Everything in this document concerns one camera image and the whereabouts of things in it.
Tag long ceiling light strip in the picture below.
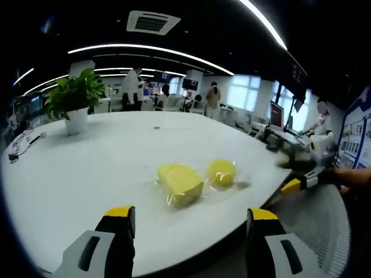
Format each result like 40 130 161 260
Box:
67 43 235 76

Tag tangle of cables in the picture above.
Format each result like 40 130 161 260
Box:
8 127 48 163

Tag curved ceiling light strip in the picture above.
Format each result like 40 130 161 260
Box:
239 0 289 52

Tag green potted plant white pot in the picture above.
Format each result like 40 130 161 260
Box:
42 67 107 137

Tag rectangular yellow silicone block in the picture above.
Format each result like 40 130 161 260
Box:
156 162 205 209

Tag white mesh chair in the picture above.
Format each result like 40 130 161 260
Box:
262 183 352 278

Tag ceiling air conditioner vent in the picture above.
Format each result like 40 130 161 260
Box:
126 10 182 36

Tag computer monitor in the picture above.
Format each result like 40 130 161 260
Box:
270 100 285 129

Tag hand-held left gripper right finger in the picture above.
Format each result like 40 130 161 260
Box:
246 207 323 278

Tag rounded yellow silicone block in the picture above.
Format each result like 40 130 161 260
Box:
206 159 238 188

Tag blue wall poster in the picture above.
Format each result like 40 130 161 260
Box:
337 85 371 170

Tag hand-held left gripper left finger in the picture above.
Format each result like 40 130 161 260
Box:
53 205 137 278

